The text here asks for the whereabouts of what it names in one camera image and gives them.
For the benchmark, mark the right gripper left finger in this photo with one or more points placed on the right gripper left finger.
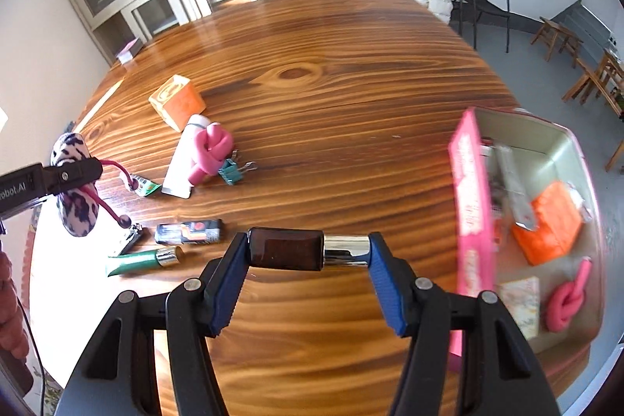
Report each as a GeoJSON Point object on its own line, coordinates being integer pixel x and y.
{"type": "Point", "coordinates": [196, 310]}

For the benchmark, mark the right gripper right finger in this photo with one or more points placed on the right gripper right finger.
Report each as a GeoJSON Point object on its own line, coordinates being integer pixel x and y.
{"type": "Point", "coordinates": [417, 309]}

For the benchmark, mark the leopard print fabric scrunchie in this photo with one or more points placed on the leopard print fabric scrunchie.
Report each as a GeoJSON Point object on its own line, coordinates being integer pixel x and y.
{"type": "Point", "coordinates": [78, 202]}

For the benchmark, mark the dark patterned small battery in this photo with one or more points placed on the dark patterned small battery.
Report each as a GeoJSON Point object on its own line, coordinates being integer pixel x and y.
{"type": "Point", "coordinates": [189, 233]}

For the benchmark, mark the green tube with gold cap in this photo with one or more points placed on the green tube with gold cap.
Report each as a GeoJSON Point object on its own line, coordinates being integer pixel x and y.
{"type": "Point", "coordinates": [146, 260]}

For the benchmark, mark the brown bottle with silver cap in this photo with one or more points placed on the brown bottle with silver cap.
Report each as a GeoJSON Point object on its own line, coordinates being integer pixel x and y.
{"type": "Point", "coordinates": [305, 250]}

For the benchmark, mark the yellow white cardboard box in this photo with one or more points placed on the yellow white cardboard box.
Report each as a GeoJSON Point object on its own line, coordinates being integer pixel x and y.
{"type": "Point", "coordinates": [523, 300]}

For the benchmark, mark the large white cream tube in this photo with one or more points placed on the large white cream tube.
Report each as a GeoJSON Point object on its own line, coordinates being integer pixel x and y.
{"type": "Point", "coordinates": [176, 181]}

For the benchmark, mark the small white green tube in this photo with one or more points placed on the small white green tube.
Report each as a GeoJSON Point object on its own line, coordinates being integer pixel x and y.
{"type": "Point", "coordinates": [142, 187]}

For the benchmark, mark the teal binder clip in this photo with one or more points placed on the teal binder clip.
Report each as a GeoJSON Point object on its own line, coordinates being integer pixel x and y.
{"type": "Point", "coordinates": [232, 172]}

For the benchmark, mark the pink knotted foam toy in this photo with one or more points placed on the pink knotted foam toy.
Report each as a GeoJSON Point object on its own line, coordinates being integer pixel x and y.
{"type": "Point", "coordinates": [567, 299]}
{"type": "Point", "coordinates": [210, 149]}

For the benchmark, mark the large metal clamp clip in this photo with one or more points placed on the large metal clamp clip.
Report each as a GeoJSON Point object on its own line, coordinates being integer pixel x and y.
{"type": "Point", "coordinates": [506, 188]}

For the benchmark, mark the bright orange toy cube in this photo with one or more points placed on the bright orange toy cube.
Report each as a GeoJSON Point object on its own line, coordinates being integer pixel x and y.
{"type": "Point", "coordinates": [559, 222]}

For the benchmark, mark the light orange toy cube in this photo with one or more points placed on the light orange toy cube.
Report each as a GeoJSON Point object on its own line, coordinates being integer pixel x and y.
{"type": "Point", "coordinates": [176, 101]}

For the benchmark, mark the person's left hand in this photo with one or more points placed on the person's left hand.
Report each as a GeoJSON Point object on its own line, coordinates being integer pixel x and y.
{"type": "Point", "coordinates": [12, 335]}

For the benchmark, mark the pink metal tin box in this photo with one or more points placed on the pink metal tin box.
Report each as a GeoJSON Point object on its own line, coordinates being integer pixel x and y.
{"type": "Point", "coordinates": [488, 255]}

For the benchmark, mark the deck of cards box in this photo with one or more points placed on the deck of cards box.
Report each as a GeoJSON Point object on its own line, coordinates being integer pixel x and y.
{"type": "Point", "coordinates": [130, 51]}

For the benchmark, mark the wooden chair set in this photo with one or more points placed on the wooden chair set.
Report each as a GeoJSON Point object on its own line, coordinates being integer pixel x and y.
{"type": "Point", "coordinates": [606, 81]}

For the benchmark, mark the wooden stool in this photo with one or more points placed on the wooden stool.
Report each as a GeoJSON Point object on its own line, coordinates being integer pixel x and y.
{"type": "Point", "coordinates": [558, 38]}

